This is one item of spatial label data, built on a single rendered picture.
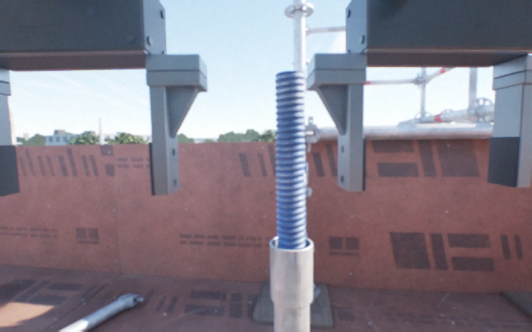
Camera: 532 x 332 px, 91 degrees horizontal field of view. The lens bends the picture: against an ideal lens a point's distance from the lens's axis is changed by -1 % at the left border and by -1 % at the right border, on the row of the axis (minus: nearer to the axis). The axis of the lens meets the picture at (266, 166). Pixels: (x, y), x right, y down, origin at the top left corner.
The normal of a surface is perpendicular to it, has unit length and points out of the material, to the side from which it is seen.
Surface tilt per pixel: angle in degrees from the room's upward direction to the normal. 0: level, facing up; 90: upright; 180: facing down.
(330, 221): 90
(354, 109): 90
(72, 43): 90
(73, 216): 90
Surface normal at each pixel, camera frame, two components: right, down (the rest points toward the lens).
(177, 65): 0.04, 0.09
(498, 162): -1.00, 0.02
